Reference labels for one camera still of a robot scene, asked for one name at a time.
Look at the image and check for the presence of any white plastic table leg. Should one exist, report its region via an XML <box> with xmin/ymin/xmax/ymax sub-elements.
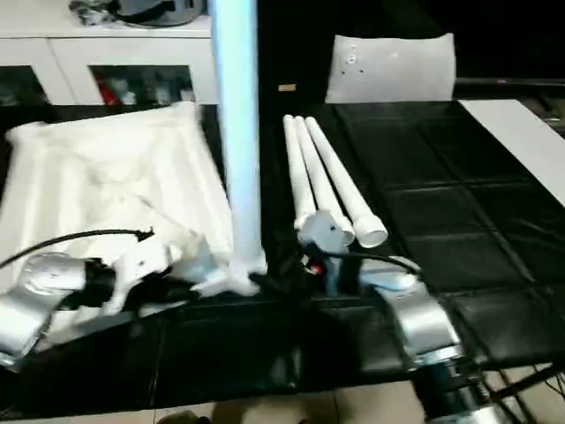
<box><xmin>293</xmin><ymin>117</ymin><xmax>356</xmax><ymax>247</ymax></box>
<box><xmin>305</xmin><ymin>117</ymin><xmax>389</xmax><ymax>249</ymax></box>
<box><xmin>209</xmin><ymin>0</ymin><xmax>268</xmax><ymax>289</ymax></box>
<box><xmin>282</xmin><ymin>115</ymin><xmax>319</xmax><ymax>234</ymax></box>

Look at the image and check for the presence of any white plastic table top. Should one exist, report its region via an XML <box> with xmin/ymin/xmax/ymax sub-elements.
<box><xmin>0</xmin><ymin>102</ymin><xmax>267</xmax><ymax>344</ymax></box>

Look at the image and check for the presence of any black work mat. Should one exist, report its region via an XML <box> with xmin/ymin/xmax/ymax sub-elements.
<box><xmin>0</xmin><ymin>99</ymin><xmax>565</xmax><ymax>418</ymax></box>

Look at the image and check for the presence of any red bottle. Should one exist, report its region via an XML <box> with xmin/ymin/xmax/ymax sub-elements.
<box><xmin>101</xmin><ymin>78</ymin><xmax>121</xmax><ymax>104</ymax></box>

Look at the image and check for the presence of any white cushion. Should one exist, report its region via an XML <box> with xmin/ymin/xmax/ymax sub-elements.
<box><xmin>325</xmin><ymin>34</ymin><xmax>457</xmax><ymax>104</ymax></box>

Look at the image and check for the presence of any black metal stand leg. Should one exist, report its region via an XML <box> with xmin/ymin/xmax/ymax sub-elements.
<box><xmin>493</xmin><ymin>360</ymin><xmax>565</xmax><ymax>400</ymax></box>

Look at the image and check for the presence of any white flat board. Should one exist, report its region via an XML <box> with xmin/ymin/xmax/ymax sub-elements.
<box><xmin>458</xmin><ymin>99</ymin><xmax>565</xmax><ymax>209</ymax></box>

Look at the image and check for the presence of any white cabinet with glass doors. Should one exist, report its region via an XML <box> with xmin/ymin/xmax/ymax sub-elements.
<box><xmin>0</xmin><ymin>0</ymin><xmax>218</xmax><ymax>108</ymax></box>

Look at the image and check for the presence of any grey clutter on cabinet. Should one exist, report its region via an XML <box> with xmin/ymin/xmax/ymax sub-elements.
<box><xmin>71</xmin><ymin>0</ymin><xmax>209</xmax><ymax>27</ymax></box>

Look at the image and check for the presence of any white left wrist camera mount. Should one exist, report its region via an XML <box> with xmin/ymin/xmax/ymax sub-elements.
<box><xmin>106</xmin><ymin>233</ymin><xmax>200</xmax><ymax>315</ymax></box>

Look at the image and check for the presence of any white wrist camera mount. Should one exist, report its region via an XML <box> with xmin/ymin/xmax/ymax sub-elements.
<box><xmin>295</xmin><ymin>210</ymin><xmax>348</xmax><ymax>266</ymax></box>
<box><xmin>106</xmin><ymin>233</ymin><xmax>200</xmax><ymax>315</ymax></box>

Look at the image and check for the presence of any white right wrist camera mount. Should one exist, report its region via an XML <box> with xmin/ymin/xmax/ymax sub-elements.
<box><xmin>295</xmin><ymin>210</ymin><xmax>348</xmax><ymax>266</ymax></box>

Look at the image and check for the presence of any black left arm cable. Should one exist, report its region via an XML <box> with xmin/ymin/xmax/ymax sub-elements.
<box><xmin>0</xmin><ymin>227</ymin><xmax>156</xmax><ymax>271</ymax></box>

